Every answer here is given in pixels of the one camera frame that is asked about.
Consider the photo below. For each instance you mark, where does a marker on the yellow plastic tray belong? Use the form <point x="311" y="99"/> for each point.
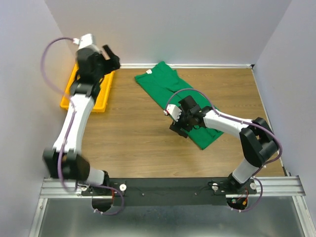
<point x="101" y="99"/>

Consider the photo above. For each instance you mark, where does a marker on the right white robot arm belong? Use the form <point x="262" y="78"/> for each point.
<point x="257" y="140"/>

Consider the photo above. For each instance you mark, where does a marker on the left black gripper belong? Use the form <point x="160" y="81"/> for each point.
<point x="113" y="63"/>

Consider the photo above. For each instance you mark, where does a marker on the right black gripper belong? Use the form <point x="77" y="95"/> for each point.
<point x="176" y="128"/>

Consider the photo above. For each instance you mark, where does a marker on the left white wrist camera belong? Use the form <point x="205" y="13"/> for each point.
<point x="85" y="41"/>

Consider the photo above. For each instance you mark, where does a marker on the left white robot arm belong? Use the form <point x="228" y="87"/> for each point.
<point x="89" y="90"/>

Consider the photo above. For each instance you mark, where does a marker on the green t shirt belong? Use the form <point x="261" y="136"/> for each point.
<point x="160" y="83"/>

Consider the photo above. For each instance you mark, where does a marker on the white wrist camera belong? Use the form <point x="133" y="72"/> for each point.
<point x="85" y="41"/>
<point x="173" y="111"/>

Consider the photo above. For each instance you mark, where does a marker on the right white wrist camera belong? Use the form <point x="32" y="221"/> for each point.
<point x="173" y="111"/>

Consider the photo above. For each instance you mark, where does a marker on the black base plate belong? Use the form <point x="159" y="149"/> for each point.
<point x="179" y="191"/>

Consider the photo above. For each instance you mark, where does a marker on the aluminium frame rail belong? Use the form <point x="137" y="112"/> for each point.
<point x="52" y="188"/>

